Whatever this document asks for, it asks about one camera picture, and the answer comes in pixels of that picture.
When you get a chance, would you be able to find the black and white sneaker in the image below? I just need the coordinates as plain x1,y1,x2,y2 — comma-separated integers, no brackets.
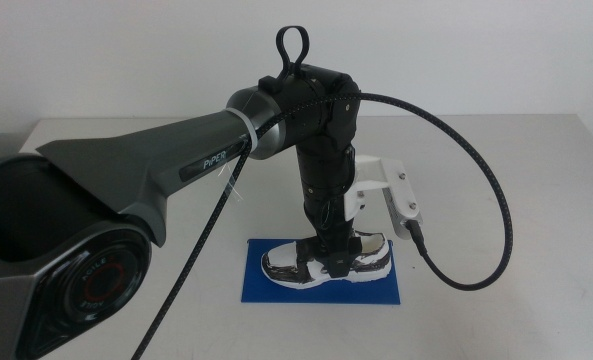
260,230,393,292

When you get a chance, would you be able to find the blue rectangular mat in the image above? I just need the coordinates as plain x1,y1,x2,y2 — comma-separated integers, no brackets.
240,237,402,306

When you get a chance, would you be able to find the white zip tie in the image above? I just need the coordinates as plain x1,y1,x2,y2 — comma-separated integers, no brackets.
218,106,261,204

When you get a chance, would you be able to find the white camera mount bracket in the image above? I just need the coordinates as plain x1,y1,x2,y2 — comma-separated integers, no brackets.
342,154,402,222

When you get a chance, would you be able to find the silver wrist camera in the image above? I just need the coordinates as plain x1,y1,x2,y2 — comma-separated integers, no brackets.
381,159,425,242

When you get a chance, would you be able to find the black cable loop clip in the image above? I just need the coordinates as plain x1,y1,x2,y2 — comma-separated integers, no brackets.
274,25,311,84

